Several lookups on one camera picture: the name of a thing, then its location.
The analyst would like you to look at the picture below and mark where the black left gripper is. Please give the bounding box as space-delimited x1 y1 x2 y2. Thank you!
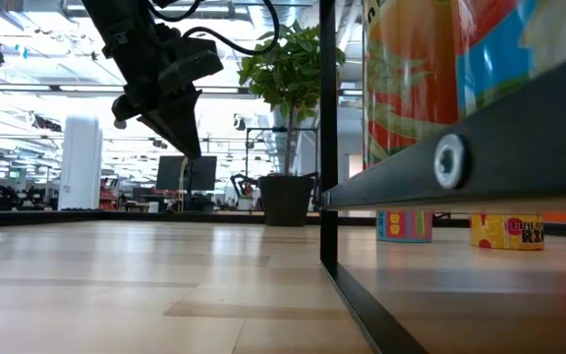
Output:
101 22 203 160

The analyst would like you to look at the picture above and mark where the pink corn can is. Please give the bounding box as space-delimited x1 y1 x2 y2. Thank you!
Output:
375 209 434 244

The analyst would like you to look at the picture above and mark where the black computer monitor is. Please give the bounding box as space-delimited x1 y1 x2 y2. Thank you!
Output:
154 154 218 193

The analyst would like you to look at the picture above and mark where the black tubular stand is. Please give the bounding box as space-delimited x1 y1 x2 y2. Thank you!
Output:
245 126 321 179

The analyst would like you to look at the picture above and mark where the white pillar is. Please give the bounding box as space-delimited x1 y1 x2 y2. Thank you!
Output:
57 112 104 211

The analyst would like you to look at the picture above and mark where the green leafy potted tree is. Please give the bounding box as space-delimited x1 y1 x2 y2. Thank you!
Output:
237 20 347 177

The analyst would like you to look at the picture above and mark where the black plant pot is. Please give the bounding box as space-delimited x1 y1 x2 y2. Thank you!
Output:
256 174 316 228

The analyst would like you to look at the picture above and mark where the silver hex bolt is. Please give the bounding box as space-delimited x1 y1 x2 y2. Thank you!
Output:
432 132 471 191

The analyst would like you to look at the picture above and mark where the yellow pineapple rings can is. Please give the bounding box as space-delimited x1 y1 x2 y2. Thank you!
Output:
469 212 545 252

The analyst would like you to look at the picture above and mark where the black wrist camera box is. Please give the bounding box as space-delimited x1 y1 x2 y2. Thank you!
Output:
156 37 225 95

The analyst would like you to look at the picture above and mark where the black cable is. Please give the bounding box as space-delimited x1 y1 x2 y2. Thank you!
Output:
144 0 205 24
182 0 281 57

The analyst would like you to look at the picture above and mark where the black metal shelf frame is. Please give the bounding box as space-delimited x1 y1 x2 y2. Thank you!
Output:
318 0 566 354

